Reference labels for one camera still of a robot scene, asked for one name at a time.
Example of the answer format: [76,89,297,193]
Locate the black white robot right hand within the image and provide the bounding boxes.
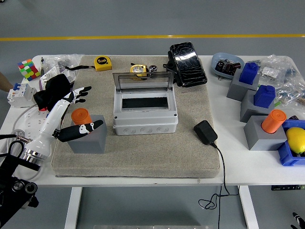
[290,211,305,229]

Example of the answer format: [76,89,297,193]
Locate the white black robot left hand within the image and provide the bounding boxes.
[23,85,104,158]

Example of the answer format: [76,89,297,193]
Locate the orange cylinder battery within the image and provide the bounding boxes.
[261,109,287,134]
[71,108,92,127]

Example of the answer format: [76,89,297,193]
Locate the smoky transparent box lid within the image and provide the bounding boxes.
[112,71,176,93]

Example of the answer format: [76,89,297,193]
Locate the grey plastic junction box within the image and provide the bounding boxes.
[112,92,179,136]

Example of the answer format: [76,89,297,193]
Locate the blue square battery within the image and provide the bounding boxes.
[253,84,276,108]
[239,62,260,86]

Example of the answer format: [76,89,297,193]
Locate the white power strip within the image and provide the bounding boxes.
[22,108,52,144]

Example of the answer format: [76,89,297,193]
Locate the black cloth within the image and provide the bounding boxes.
[32,73,77,112]

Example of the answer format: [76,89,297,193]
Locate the black table control panel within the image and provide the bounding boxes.
[271,185,305,191]

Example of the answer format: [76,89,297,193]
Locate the white circuit breaker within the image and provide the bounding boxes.
[6,82,38,108]

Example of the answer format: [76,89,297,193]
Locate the white purple card packet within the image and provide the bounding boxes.
[38,66,62,91]

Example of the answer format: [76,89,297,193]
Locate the grey block with round hole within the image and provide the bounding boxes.
[68,115,108,155]

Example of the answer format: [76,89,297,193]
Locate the white electrical module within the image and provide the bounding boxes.
[61,69,77,83]

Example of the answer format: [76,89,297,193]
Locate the white table leg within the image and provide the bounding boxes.
[239,186,259,229]
[64,187,83,229]

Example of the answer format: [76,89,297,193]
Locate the large colourful puzzle cube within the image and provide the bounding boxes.
[17,59,41,82]

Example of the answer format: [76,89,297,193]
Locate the clear plastic bags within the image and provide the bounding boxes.
[42,53,85,72]

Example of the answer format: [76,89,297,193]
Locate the blue plastic bin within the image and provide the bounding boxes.
[277,119,305,167]

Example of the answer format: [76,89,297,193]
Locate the yellow lemon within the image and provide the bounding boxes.
[285,127,305,154]

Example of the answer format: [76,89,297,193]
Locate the grey block holder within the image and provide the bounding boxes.
[226,70,261,102]
[240,90,276,124]
[243,115,288,151]

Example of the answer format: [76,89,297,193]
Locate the grey-brown mat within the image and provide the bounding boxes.
[51,55,221,179]

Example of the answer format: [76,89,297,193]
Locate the black power adapter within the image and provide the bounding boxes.
[193,120,219,145]

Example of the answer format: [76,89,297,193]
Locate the clear bags of parts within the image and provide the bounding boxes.
[247,54,305,107]

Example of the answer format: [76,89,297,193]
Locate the dark electronic parts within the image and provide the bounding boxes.
[215,59,242,76]

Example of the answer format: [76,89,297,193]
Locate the blue-grey bowl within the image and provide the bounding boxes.
[211,52,245,81]

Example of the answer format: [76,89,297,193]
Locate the white power strip cable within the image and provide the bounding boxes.
[0,106,43,181]

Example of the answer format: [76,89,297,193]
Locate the yellow tape measure with strap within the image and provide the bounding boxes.
[64,56,112,72]

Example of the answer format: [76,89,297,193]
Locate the black adapter cord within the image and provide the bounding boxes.
[198,142,240,229]

